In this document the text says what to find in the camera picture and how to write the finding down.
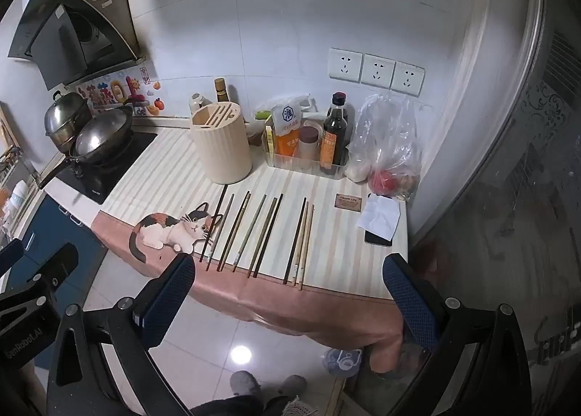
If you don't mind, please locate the light bamboo chopstick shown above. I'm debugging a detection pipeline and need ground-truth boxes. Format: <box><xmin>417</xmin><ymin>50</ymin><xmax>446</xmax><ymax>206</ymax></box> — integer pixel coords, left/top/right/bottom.
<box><xmin>293</xmin><ymin>202</ymin><xmax>310</xmax><ymax>286</ymax></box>
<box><xmin>298</xmin><ymin>204</ymin><xmax>315</xmax><ymax>291</ymax></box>

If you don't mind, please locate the beige ribbed utensil holder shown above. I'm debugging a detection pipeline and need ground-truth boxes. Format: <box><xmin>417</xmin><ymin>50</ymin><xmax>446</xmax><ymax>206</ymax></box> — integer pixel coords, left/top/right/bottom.
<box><xmin>190</xmin><ymin>102</ymin><xmax>253</xmax><ymax>185</ymax></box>

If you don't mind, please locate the white blue packet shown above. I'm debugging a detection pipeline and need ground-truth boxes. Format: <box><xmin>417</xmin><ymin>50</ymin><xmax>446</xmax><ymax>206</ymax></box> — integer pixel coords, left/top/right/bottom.
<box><xmin>271</xmin><ymin>98</ymin><xmax>304</xmax><ymax>135</ymax></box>

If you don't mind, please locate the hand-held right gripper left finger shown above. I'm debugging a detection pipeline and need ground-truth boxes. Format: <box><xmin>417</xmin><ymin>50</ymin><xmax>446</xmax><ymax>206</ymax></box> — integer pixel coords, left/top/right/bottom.
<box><xmin>45</xmin><ymin>253</ymin><xmax>197</xmax><ymax>416</ymax></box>

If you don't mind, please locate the white crumpled paper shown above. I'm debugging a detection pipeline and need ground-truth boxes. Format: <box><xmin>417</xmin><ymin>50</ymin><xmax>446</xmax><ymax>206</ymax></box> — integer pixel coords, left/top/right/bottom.
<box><xmin>356</xmin><ymin>194</ymin><xmax>401</xmax><ymax>239</ymax></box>

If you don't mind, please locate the clear plastic organizer tray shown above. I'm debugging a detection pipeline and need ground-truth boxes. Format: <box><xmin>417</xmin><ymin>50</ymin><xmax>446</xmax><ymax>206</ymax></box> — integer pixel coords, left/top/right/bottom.
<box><xmin>261</xmin><ymin>128</ymin><xmax>350</xmax><ymax>178</ymax></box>

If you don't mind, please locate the white wall outlet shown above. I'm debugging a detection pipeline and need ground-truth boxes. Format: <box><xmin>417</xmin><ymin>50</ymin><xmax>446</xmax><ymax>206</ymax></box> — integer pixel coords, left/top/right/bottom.
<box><xmin>328</xmin><ymin>48</ymin><xmax>364</xmax><ymax>82</ymax></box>
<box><xmin>391</xmin><ymin>61</ymin><xmax>426</xmax><ymax>96</ymax></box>
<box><xmin>361</xmin><ymin>53</ymin><xmax>397</xmax><ymax>86</ymax></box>

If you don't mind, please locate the jar with brown lid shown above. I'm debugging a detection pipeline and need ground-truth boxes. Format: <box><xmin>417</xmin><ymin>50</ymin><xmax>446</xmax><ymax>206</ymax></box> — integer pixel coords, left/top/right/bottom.
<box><xmin>297</xmin><ymin>125</ymin><xmax>324</xmax><ymax>161</ymax></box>

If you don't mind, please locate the small white jar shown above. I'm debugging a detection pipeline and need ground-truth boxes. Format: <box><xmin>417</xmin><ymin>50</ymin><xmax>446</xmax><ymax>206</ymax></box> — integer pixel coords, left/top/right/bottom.
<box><xmin>188</xmin><ymin>93</ymin><xmax>214</xmax><ymax>119</ymax></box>

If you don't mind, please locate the white round bun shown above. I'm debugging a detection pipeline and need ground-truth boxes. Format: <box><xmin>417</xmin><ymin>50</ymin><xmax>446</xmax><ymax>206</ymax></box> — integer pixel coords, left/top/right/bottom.
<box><xmin>346</xmin><ymin>153</ymin><xmax>377</xmax><ymax>183</ymax></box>

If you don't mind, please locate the clear plastic bag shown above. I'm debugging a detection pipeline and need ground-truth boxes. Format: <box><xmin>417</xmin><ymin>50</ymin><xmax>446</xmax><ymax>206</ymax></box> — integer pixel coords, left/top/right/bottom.
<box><xmin>345</xmin><ymin>93</ymin><xmax>425</xmax><ymax>201</ymax></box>

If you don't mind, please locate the striped cat print tablecloth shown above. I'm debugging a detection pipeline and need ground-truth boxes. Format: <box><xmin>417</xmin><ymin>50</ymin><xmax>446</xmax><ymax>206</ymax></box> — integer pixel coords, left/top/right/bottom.
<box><xmin>91</xmin><ymin>128</ymin><xmax>409</xmax><ymax>373</ymax></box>

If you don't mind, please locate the colourful wall sticker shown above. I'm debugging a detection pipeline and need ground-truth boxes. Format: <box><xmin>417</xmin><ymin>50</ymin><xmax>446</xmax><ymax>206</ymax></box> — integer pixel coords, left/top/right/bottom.
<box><xmin>75</xmin><ymin>67</ymin><xmax>164</xmax><ymax>118</ymax></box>

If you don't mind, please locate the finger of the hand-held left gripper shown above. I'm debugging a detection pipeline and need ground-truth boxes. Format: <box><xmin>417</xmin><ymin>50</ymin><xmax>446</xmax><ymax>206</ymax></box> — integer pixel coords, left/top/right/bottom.
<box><xmin>29</xmin><ymin>242</ymin><xmax>80</xmax><ymax>294</ymax></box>
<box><xmin>0</xmin><ymin>239</ymin><xmax>24</xmax><ymax>278</ymax></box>

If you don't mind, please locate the black range hood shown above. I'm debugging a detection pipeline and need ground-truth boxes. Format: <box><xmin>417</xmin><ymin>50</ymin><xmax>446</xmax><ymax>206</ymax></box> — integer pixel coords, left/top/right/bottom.
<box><xmin>7</xmin><ymin>0</ymin><xmax>146</xmax><ymax>90</ymax></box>

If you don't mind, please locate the metal wall rack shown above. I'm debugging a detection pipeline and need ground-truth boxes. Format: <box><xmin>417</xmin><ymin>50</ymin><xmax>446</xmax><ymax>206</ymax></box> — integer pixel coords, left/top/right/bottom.
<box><xmin>0</xmin><ymin>144</ymin><xmax>39</xmax><ymax>221</ymax></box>

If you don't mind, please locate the thin brown chopstick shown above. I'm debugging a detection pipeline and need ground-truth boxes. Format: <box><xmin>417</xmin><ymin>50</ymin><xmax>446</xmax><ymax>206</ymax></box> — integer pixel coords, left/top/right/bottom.
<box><xmin>233</xmin><ymin>194</ymin><xmax>268</xmax><ymax>272</ymax></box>

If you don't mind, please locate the steel steamer pot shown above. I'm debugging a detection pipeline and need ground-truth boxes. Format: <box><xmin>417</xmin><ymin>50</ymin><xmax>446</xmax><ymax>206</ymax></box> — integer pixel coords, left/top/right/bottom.
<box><xmin>44</xmin><ymin>90</ymin><xmax>94</xmax><ymax>153</ymax></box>

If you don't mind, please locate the blue cabinet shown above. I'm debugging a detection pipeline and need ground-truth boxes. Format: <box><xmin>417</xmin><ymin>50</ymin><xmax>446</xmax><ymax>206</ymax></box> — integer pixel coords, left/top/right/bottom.
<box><xmin>0</xmin><ymin>193</ymin><xmax>110</xmax><ymax>290</ymax></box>

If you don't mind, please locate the black smartphone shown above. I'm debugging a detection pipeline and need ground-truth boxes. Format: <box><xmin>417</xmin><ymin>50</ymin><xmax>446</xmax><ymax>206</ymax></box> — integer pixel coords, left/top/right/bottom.
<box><xmin>364</xmin><ymin>191</ymin><xmax>395</xmax><ymax>248</ymax></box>

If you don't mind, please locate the grey slipper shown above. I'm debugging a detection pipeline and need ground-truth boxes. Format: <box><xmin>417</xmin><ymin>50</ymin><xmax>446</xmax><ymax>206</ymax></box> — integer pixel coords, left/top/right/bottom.
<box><xmin>230</xmin><ymin>369</ymin><xmax>261</xmax><ymax>399</ymax></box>
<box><xmin>278</xmin><ymin>374</ymin><xmax>308</xmax><ymax>399</ymax></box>

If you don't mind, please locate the dark soy sauce bottle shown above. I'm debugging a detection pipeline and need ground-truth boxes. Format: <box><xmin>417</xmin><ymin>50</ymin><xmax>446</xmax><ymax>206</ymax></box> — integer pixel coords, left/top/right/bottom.
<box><xmin>319</xmin><ymin>92</ymin><xmax>349</xmax><ymax>171</ymax></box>

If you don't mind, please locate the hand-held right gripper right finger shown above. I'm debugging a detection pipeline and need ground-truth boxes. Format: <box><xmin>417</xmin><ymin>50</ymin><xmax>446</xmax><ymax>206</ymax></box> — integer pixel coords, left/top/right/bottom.
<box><xmin>382</xmin><ymin>253</ymin><xmax>534</xmax><ymax>416</ymax></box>

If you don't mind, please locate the black induction cooktop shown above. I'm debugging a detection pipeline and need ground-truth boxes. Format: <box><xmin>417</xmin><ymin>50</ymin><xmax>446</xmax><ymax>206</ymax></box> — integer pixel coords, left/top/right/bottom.
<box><xmin>54</xmin><ymin>130</ymin><xmax>159</xmax><ymax>205</ymax></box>

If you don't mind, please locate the blue white plastic jug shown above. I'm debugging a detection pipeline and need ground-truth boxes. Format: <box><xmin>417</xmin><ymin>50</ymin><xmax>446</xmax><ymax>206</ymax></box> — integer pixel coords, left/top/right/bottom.
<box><xmin>323</xmin><ymin>348</ymin><xmax>364</xmax><ymax>380</ymax></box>

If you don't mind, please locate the red tomato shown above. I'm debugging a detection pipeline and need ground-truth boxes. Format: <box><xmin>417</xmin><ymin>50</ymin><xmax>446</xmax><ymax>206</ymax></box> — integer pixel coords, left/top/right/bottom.
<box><xmin>367</xmin><ymin>170</ymin><xmax>400</xmax><ymax>196</ymax></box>

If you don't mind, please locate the orange packet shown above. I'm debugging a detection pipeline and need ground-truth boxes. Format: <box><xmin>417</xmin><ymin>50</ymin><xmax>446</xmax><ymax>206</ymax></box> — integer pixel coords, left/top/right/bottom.
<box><xmin>275</xmin><ymin>128</ymin><xmax>302</xmax><ymax>158</ymax></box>

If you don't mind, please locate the steel wok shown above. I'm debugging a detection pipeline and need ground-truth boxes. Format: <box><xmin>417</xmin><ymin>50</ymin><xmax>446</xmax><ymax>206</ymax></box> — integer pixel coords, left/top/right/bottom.
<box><xmin>38</xmin><ymin>107</ymin><xmax>135</xmax><ymax>190</ymax></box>

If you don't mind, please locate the person's left forearm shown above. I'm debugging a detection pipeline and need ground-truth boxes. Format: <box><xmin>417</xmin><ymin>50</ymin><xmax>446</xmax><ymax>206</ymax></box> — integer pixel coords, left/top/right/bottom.
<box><xmin>13</xmin><ymin>364</ymin><xmax>50</xmax><ymax>416</ymax></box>

